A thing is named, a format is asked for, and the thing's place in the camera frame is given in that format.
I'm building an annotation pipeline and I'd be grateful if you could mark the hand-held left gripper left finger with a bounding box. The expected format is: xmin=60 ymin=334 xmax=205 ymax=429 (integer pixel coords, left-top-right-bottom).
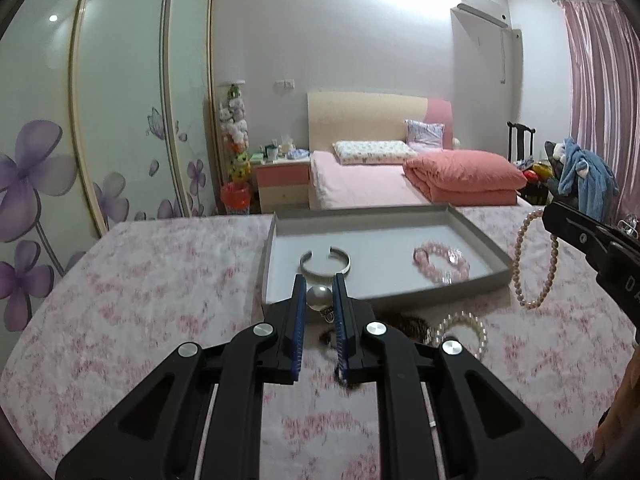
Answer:
xmin=55 ymin=275 xmax=307 ymax=480

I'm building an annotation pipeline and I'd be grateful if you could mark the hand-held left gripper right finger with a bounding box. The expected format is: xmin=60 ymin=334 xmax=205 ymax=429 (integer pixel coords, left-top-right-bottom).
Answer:
xmin=332 ymin=273 xmax=585 ymax=480

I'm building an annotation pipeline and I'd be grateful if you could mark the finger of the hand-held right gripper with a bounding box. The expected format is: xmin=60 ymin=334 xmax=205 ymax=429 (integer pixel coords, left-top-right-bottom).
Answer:
xmin=542 ymin=201 xmax=621 ymax=273

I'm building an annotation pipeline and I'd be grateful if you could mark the large pearl earring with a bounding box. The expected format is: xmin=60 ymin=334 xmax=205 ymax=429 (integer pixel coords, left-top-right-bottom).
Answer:
xmin=306 ymin=285 xmax=335 ymax=323

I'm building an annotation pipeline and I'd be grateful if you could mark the black bead chain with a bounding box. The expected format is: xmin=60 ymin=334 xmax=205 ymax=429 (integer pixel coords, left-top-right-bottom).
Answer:
xmin=319 ymin=327 xmax=366 ymax=391

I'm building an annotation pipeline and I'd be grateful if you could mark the silver cuff bracelet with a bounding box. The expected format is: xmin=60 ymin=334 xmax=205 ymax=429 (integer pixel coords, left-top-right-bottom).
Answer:
xmin=300 ymin=246 xmax=352 ymax=277

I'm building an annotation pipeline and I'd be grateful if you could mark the long pearl necklace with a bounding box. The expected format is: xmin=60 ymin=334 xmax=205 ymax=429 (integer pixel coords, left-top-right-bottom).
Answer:
xmin=511 ymin=209 xmax=561 ymax=311

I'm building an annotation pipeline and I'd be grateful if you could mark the grey jewelry tray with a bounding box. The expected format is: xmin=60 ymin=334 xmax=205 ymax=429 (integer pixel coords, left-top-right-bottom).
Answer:
xmin=261 ymin=204 xmax=513 ymax=318

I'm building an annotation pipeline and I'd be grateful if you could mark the pink bead bracelet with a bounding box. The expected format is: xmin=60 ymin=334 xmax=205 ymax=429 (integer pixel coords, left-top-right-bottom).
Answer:
xmin=413 ymin=241 xmax=472 ymax=285

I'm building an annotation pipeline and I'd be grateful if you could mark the white pearl bracelet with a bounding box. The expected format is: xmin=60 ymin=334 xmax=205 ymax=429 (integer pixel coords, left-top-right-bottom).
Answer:
xmin=432 ymin=311 xmax=488 ymax=361

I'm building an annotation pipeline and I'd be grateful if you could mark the person's right hand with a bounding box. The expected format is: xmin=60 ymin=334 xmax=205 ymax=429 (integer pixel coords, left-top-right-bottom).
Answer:
xmin=592 ymin=355 xmax=640 ymax=480

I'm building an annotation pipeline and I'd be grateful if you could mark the blue plush garment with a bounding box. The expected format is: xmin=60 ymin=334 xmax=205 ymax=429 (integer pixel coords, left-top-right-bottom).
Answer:
xmin=557 ymin=137 xmax=621 ymax=198

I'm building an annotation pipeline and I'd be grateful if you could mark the folded pink quilt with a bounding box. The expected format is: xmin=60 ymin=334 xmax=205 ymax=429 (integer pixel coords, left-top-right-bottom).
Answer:
xmin=402 ymin=150 xmax=523 ymax=207

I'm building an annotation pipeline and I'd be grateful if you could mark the pink bed with headboard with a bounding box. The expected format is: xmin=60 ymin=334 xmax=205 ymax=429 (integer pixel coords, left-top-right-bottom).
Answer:
xmin=306 ymin=91 xmax=532 ymax=212

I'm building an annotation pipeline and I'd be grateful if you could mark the red and blue waste bin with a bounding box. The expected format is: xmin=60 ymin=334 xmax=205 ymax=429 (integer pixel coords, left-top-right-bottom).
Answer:
xmin=220 ymin=182 xmax=251 ymax=217

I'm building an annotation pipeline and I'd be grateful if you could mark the pink and cream nightstand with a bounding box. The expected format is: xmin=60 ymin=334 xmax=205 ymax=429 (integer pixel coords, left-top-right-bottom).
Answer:
xmin=255 ymin=152 xmax=312 ymax=213

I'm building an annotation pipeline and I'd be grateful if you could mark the pink curtain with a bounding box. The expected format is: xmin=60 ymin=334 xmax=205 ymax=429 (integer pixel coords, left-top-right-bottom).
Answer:
xmin=560 ymin=0 xmax=640 ymax=221

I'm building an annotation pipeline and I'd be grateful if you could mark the floral print pillow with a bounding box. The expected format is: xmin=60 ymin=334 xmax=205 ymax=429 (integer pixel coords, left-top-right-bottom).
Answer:
xmin=332 ymin=140 xmax=418 ymax=166

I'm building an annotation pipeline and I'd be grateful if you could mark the purple print pillow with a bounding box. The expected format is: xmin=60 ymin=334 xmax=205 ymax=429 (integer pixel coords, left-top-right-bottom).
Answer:
xmin=404 ymin=119 xmax=446 ymax=152

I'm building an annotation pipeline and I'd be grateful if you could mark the plush toy tower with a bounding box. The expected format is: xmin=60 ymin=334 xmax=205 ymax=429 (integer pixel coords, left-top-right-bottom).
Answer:
xmin=217 ymin=82 xmax=251 ymax=183

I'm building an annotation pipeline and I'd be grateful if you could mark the white air conditioner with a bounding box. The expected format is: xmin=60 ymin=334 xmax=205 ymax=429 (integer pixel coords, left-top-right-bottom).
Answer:
xmin=450 ymin=0 xmax=511 ymax=28

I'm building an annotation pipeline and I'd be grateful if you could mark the flower print sliding wardrobe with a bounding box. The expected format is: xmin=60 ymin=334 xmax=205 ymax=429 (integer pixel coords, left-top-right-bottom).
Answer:
xmin=0 ymin=0 xmax=221 ymax=331

